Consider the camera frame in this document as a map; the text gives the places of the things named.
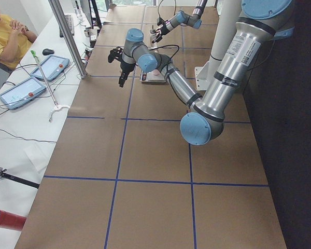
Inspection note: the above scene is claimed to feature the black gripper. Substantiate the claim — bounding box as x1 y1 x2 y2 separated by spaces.
119 57 135 88
151 21 171 44

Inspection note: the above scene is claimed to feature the pink paper cup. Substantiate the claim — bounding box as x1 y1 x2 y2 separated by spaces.
152 70 160 75

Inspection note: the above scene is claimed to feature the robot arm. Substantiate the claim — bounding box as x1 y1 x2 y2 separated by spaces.
108 1 295 145
150 0 207 44

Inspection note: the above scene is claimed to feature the white digital kitchen scale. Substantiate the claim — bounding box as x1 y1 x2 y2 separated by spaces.
139 71 167 85

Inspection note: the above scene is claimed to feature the far blue teach pendant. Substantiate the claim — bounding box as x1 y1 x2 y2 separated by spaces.
40 54 70 82

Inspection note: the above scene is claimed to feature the blue teach pendant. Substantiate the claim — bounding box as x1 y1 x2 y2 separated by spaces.
40 54 70 82
0 77 46 110

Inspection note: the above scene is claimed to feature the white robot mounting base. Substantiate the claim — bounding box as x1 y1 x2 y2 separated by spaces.
194 0 241 91

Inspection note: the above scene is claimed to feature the black keyboard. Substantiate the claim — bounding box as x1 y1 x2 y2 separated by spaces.
59 15 75 38

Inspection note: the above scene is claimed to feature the black computer mouse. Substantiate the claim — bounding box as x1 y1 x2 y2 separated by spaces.
42 48 55 56

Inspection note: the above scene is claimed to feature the near blue teach pendant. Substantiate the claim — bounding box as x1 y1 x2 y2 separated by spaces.
0 77 46 110

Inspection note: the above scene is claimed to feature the person in yellow shirt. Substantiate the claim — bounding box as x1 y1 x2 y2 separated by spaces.
0 12 37 70

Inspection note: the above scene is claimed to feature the black tripod rod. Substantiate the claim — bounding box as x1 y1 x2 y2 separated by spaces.
0 167 40 189

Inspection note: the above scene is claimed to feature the red cylinder tube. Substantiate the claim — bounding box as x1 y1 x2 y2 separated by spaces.
0 210 26 231

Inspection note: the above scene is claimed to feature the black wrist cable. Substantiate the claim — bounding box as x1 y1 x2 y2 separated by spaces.
157 0 177 24
147 44 181 76

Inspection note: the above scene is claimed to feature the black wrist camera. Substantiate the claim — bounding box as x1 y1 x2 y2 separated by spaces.
108 46 123 63

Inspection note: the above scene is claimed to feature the green handled reacher grabber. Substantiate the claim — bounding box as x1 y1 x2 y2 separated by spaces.
31 50 70 122

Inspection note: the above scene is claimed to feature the aluminium frame post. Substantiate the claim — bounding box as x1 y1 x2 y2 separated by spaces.
48 0 87 79

